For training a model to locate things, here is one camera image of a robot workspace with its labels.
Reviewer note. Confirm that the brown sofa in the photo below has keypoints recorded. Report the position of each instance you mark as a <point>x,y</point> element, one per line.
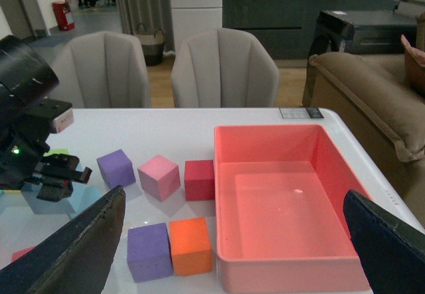
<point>371,95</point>

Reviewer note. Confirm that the grey upholstered chair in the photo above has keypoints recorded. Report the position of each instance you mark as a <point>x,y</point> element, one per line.
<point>224,68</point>
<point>102,70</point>

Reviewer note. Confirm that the dark grey counter cabinet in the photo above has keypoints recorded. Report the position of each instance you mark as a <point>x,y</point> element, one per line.
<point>286,27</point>

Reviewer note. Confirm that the grey upholstered chair right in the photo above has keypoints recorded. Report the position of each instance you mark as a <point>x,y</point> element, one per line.
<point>224,68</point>

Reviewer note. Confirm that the purple foam cube rear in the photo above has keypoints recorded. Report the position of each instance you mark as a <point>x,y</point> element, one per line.
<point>116,169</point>

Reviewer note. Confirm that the pink foam cube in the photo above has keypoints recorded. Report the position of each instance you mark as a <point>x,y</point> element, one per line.
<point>159,177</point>

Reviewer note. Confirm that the light blue foam cube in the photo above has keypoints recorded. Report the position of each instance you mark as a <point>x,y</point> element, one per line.
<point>38,206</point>
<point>82,197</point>

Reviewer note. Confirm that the orange foam cube right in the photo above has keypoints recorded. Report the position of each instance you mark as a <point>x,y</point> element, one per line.
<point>191,250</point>

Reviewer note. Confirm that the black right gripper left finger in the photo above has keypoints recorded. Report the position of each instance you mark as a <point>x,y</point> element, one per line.
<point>77,258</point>

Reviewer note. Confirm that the grey upholstered chair left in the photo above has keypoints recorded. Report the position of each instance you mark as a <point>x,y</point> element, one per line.
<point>102,70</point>

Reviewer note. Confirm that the black white table label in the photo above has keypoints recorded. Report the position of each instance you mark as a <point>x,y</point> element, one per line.
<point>301,113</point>

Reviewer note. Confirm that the green foam cube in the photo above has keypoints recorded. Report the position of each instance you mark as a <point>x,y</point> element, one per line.
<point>56,151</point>

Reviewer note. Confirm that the red foam cube front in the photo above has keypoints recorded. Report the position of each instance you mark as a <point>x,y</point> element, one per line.
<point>16,255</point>

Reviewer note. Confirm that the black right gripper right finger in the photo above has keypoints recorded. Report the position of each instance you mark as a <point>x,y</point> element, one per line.
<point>390,250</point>

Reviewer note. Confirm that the woven storage basket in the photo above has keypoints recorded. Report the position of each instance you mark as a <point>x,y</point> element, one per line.
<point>152,42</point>

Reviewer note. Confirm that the dark red foam cube rear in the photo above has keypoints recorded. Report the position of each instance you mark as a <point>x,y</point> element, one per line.
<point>199,180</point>

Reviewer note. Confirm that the coral pink plastic bin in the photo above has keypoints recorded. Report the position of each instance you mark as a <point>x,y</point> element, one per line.
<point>280,225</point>

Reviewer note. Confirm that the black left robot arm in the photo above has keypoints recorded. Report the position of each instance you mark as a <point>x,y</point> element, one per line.
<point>28,117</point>

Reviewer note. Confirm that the purple foam cube front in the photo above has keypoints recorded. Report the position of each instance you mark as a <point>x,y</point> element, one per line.
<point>149,253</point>

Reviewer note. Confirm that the white drawer cabinet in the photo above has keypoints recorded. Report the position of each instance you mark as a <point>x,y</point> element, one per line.
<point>190,17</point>

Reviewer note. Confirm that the purple foam cube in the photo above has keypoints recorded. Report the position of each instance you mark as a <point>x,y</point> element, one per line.
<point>149,253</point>
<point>116,169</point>

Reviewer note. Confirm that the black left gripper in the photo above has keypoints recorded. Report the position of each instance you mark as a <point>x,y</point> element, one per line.
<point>22,156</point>

